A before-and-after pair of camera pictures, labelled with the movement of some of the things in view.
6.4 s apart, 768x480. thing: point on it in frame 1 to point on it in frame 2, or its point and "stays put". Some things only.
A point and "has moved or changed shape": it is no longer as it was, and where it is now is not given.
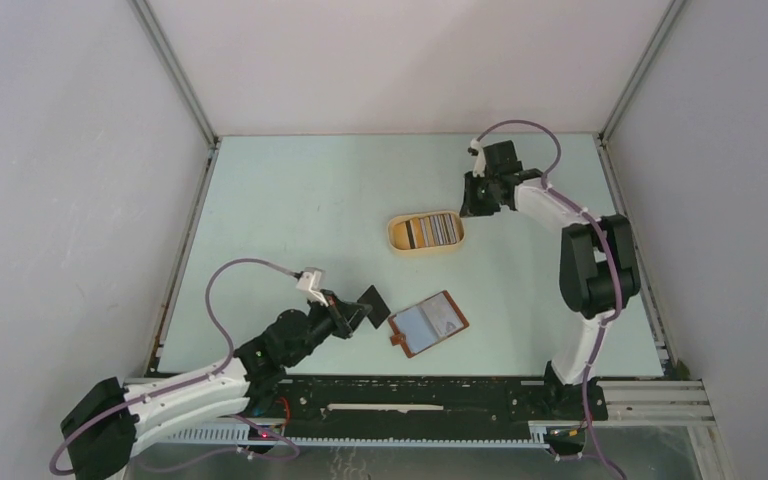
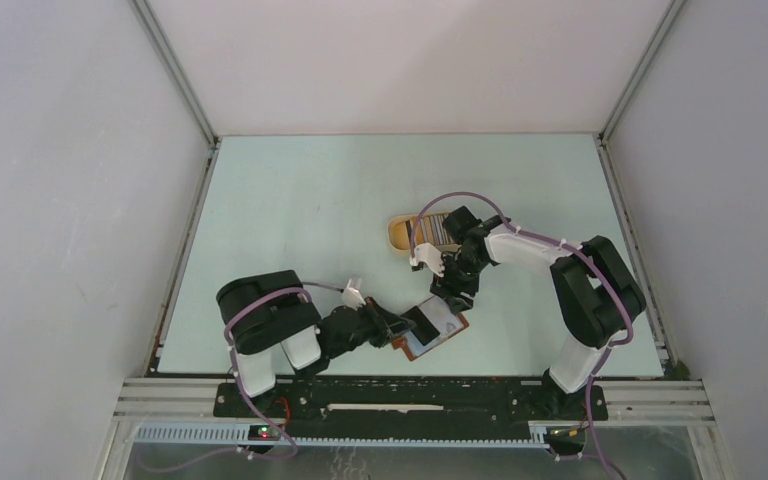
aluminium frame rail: x=674 y=403 stays put
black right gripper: x=472 y=206 to x=445 y=287
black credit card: x=379 y=311 has moved or changed shape
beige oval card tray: x=425 y=232 stays put
